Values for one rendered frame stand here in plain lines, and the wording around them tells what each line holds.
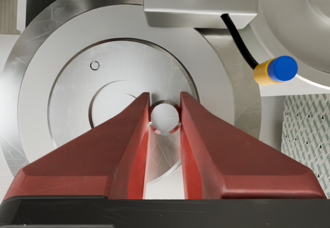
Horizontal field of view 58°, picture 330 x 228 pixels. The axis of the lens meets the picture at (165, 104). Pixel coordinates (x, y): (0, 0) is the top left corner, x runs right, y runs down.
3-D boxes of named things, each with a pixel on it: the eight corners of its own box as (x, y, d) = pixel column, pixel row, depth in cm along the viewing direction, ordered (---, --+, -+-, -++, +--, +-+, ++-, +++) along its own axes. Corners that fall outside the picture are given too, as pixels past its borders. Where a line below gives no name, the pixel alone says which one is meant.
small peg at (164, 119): (150, 138, 12) (144, 103, 12) (153, 131, 14) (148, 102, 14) (185, 132, 12) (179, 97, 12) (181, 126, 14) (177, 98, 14)
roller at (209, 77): (240, 6, 15) (231, 227, 16) (196, 65, 41) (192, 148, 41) (19, -2, 16) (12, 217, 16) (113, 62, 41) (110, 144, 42)
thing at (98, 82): (45, 35, 14) (200, 37, 14) (61, 43, 16) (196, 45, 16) (44, 189, 15) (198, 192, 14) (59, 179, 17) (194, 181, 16)
